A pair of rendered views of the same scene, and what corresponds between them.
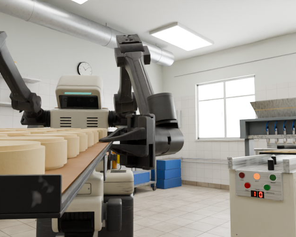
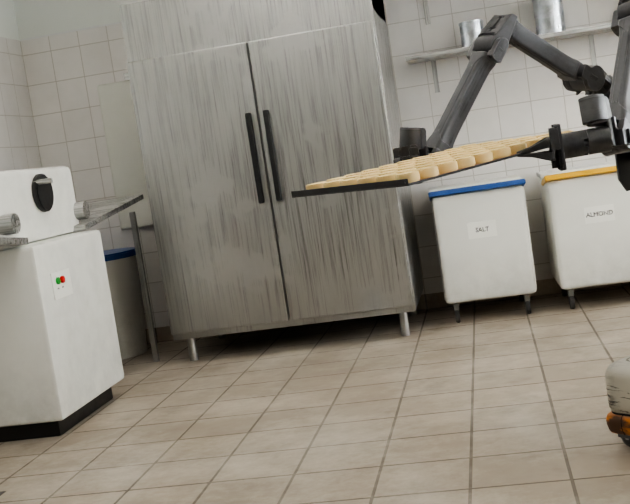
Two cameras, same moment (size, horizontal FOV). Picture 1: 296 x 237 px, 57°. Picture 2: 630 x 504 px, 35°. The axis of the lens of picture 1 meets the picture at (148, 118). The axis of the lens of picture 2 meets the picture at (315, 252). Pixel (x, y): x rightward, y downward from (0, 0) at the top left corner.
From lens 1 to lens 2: 197 cm
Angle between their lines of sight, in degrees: 59
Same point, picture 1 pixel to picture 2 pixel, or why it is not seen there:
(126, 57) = (619, 27)
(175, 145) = (597, 145)
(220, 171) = not seen: outside the picture
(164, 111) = (586, 115)
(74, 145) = (450, 166)
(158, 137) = (570, 141)
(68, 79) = not seen: outside the picture
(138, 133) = (543, 143)
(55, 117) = not seen: outside the picture
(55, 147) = (428, 170)
